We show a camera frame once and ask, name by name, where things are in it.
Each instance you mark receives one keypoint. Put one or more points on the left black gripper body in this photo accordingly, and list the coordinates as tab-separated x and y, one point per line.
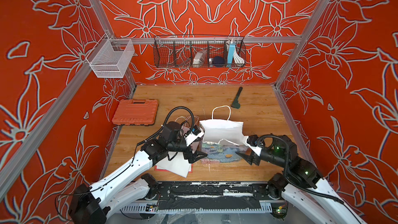
187	154

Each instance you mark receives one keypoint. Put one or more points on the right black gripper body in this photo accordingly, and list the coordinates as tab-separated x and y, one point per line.
264	156

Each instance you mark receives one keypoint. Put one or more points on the white happy day paper bag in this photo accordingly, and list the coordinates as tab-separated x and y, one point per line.
179	157

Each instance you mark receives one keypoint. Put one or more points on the colourful patterned paper bag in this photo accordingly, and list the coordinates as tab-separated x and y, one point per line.
223	139

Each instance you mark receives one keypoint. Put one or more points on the red RICH paper bag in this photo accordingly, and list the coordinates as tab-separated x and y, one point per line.
190	169

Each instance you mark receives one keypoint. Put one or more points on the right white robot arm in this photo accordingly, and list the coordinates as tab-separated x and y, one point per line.
300	183

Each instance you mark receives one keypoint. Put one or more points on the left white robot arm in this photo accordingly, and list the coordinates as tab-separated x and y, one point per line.
170	146

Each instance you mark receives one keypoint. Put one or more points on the dark green wrench tool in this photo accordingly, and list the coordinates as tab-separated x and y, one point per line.
235	104

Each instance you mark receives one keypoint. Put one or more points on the orange plastic tool case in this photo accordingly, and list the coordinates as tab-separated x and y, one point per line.
136	112

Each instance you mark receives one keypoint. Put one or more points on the dark blue round object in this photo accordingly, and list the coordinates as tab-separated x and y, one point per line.
218	61

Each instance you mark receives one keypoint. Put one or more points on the silver packet in basket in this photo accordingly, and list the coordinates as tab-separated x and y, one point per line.
199	59

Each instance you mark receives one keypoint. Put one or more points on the light blue box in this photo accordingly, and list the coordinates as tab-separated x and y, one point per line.
231	50

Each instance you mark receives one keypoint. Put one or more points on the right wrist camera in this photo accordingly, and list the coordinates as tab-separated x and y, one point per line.
251	142

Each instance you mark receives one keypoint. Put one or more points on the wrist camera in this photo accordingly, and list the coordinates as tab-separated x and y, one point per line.
196	134
251	142

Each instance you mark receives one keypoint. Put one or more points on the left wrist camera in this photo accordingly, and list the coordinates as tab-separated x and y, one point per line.
196	134

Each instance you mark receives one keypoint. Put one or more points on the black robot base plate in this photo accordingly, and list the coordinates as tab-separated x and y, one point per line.
211	194

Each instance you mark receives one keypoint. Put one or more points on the white slotted cable duct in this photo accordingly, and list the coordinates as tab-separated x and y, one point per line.
152	208

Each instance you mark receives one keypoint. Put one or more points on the black wire wall basket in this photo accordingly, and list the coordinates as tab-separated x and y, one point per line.
178	51

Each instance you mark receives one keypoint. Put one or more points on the white wire mesh basket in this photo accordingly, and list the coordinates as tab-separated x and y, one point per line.
111	58

